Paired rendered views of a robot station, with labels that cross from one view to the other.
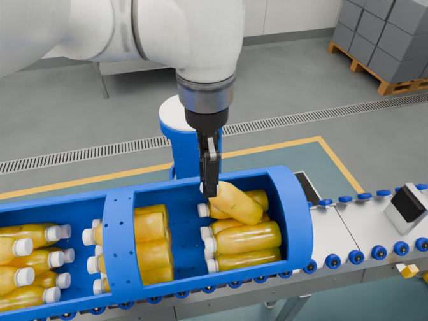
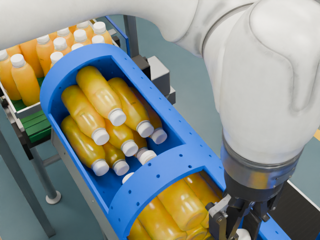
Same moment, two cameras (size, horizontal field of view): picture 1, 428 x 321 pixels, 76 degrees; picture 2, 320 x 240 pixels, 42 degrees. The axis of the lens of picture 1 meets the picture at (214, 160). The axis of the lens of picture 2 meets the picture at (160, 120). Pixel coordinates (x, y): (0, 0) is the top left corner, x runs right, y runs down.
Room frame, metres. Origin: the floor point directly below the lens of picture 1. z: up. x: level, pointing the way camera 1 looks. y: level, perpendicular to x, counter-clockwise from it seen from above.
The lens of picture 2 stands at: (0.19, -0.22, 1.92)
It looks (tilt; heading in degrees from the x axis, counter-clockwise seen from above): 50 degrees down; 71
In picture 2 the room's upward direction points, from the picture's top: 3 degrees counter-clockwise
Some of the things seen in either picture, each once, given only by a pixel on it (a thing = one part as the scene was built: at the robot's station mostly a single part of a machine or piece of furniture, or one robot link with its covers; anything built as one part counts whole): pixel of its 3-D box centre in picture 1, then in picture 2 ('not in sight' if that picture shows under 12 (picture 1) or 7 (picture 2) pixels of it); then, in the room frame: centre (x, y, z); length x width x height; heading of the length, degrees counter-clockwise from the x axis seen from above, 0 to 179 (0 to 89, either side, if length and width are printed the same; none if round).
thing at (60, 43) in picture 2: not in sight; (59, 43); (0.24, 0.87, 1.08); 0.04 x 0.04 x 0.02
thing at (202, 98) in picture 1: (206, 85); (260, 146); (0.39, 0.01, 1.53); 0.09 x 0.09 x 0.06
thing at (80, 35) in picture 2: not in sight; (80, 35); (0.31, 0.89, 1.08); 0.04 x 0.04 x 0.02
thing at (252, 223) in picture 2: (206, 171); (251, 224); (0.41, 0.02, 1.30); 0.03 x 0.01 x 0.07; 100
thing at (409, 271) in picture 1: (403, 262); not in sight; (0.37, -0.59, 0.92); 0.08 x 0.03 x 0.05; 10
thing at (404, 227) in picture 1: (404, 210); not in sight; (0.50, -0.62, 1.00); 0.10 x 0.04 x 0.15; 10
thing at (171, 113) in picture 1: (190, 110); not in sight; (1.01, 0.10, 1.03); 0.28 x 0.28 x 0.01
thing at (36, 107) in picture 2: not in sight; (77, 89); (0.25, 0.77, 0.96); 0.40 x 0.01 x 0.03; 10
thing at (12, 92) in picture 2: not in sight; (9, 75); (0.06, 0.90, 0.99); 0.07 x 0.07 x 0.18
